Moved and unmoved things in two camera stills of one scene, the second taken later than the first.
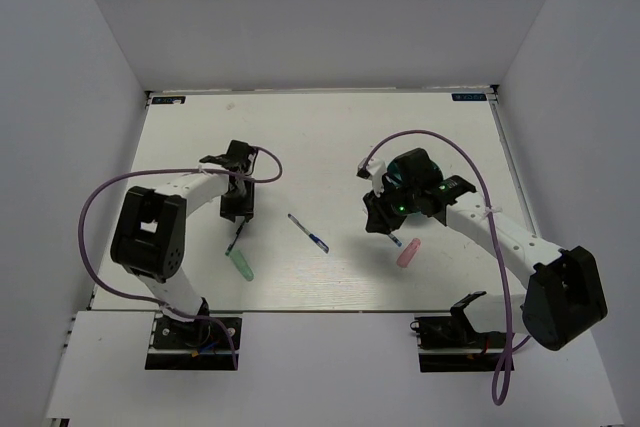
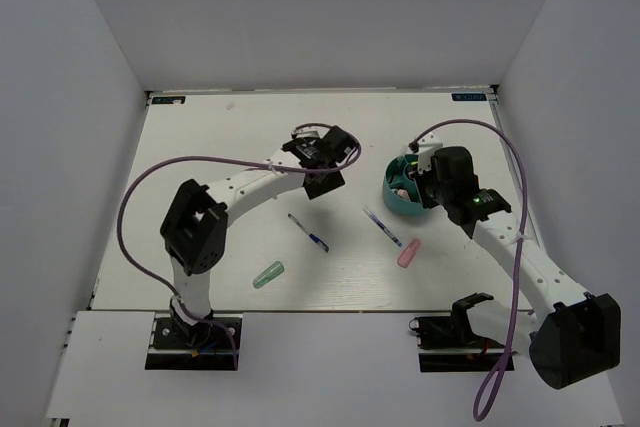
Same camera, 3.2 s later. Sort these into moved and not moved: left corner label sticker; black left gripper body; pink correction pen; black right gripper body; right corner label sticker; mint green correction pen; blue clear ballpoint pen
Moved: black right gripper body; black left gripper body; mint green correction pen
Not moved: left corner label sticker; pink correction pen; right corner label sticker; blue clear ballpoint pen
